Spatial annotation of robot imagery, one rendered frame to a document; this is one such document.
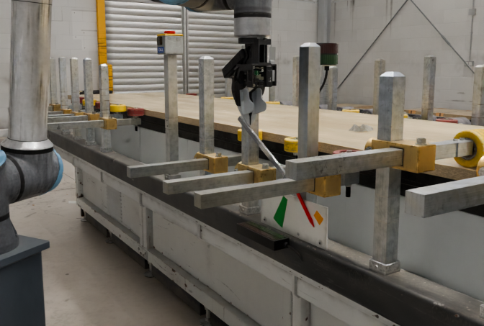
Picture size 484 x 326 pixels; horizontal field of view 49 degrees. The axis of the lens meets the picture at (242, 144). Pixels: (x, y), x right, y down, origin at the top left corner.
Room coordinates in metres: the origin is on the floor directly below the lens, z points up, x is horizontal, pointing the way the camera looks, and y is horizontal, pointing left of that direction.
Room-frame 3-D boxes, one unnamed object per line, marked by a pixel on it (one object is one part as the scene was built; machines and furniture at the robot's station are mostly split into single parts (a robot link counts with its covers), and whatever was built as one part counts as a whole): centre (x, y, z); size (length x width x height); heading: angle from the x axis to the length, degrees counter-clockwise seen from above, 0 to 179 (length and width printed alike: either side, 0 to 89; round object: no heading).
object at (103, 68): (2.51, 0.65, 0.88); 0.04 x 0.04 x 0.48; 33
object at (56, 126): (2.44, 0.68, 0.84); 0.44 x 0.03 x 0.04; 123
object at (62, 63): (3.14, 1.05, 0.92); 0.04 x 0.04 x 0.48; 33
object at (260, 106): (1.31, -0.04, 1.01); 0.06 x 0.03 x 0.09; 33
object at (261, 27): (1.31, -0.03, 1.20); 0.10 x 0.09 x 0.05; 123
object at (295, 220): (1.26, -0.12, 0.75); 0.26 x 0.01 x 0.10; 33
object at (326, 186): (1.23, -0.17, 0.85); 0.14 x 0.06 x 0.05; 33
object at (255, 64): (1.30, -0.03, 1.12); 0.09 x 0.08 x 0.12; 33
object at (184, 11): (4.21, 0.42, 1.25); 0.15 x 0.08 x 1.10; 33
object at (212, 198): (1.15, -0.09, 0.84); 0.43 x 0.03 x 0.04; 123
